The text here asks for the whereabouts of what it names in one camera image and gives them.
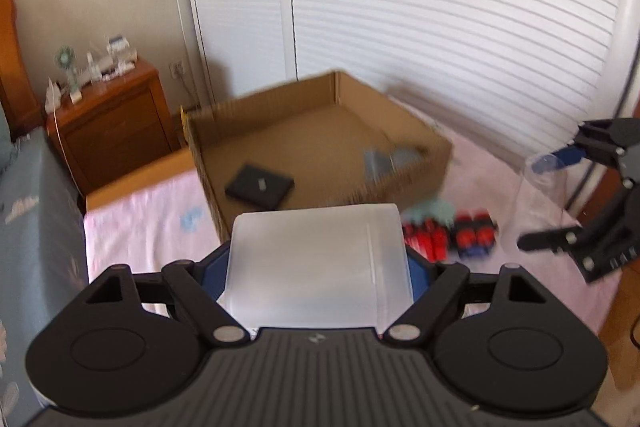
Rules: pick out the white power strip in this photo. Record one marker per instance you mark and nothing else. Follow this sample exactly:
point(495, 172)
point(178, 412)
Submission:
point(52, 96)

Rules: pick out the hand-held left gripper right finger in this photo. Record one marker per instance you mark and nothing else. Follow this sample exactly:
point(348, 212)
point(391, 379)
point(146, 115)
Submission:
point(418, 268)

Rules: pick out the wooden nightstand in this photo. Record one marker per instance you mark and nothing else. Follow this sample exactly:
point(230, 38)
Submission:
point(115, 127)

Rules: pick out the wooden bed frame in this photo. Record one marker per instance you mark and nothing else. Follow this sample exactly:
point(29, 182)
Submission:
point(145, 172)

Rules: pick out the cardboard box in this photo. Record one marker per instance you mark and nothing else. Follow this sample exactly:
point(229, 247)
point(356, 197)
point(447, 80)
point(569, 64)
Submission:
point(300, 147)

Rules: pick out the wall outlet with plug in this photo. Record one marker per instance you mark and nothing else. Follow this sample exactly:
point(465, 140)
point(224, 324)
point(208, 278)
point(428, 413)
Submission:
point(177, 69)

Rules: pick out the blue bedsheet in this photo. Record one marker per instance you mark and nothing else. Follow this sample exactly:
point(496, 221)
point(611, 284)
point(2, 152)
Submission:
point(35, 257)

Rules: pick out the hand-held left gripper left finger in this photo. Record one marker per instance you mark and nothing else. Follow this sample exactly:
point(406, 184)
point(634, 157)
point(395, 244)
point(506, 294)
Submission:
point(214, 268)

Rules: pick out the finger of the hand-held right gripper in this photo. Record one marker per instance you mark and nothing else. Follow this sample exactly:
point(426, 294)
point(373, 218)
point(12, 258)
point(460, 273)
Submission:
point(552, 161)
point(550, 239)

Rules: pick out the black flat case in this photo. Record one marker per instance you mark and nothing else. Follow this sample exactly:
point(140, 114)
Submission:
point(259, 192)

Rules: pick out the clear plastic jar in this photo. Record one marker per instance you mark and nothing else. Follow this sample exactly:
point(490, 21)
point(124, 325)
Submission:
point(547, 197)

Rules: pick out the red toy car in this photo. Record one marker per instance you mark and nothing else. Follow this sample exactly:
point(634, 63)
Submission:
point(426, 238)

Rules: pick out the wooden headboard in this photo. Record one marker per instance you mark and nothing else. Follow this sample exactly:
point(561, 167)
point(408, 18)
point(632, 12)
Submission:
point(15, 67)

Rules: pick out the white and blue box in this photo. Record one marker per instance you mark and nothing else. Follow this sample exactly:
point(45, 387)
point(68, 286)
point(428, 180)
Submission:
point(120, 49)

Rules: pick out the small green desk fan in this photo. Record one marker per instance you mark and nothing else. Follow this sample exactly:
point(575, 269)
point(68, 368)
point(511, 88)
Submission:
point(67, 62)

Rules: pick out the white plastic bottle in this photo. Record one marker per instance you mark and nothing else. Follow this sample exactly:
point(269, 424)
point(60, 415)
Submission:
point(320, 264)

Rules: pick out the pink floral blanket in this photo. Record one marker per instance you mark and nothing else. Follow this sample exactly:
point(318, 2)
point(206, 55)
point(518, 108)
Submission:
point(150, 232)

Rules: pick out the white louvred wardrobe door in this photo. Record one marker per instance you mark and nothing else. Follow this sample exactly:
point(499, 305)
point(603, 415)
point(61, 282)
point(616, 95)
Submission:
point(450, 17)
point(235, 7)

